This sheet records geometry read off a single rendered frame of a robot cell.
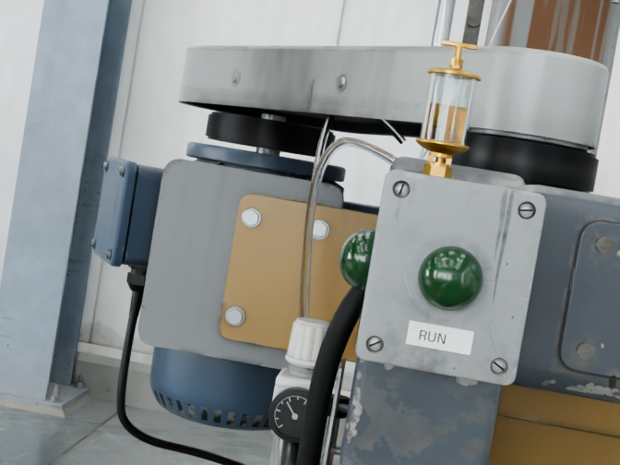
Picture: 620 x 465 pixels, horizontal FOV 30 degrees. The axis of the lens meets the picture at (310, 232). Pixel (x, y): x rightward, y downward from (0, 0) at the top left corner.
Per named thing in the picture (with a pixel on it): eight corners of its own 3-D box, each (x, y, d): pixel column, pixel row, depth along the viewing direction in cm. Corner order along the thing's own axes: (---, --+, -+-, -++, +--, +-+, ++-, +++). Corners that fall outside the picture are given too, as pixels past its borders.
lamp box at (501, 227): (353, 359, 54) (386, 168, 53) (358, 345, 58) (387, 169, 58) (514, 387, 53) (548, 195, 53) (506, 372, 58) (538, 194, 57)
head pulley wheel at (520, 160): (452, 171, 69) (459, 129, 69) (447, 172, 78) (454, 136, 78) (603, 196, 68) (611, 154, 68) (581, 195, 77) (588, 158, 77)
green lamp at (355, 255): (332, 288, 55) (342, 225, 54) (336, 283, 58) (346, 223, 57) (385, 297, 54) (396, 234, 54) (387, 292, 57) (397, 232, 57)
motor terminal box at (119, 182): (100, 293, 99) (122, 160, 99) (82, 277, 109) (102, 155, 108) (194, 305, 102) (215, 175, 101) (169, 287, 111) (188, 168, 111)
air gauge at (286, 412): (263, 438, 79) (272, 385, 79) (267, 433, 80) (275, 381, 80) (316, 447, 78) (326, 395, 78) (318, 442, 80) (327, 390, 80)
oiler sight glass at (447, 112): (419, 137, 60) (431, 70, 60) (419, 139, 63) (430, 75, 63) (467, 145, 60) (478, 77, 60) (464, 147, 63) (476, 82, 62)
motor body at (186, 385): (126, 416, 102) (171, 137, 101) (163, 387, 117) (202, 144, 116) (295, 447, 101) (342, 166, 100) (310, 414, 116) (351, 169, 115)
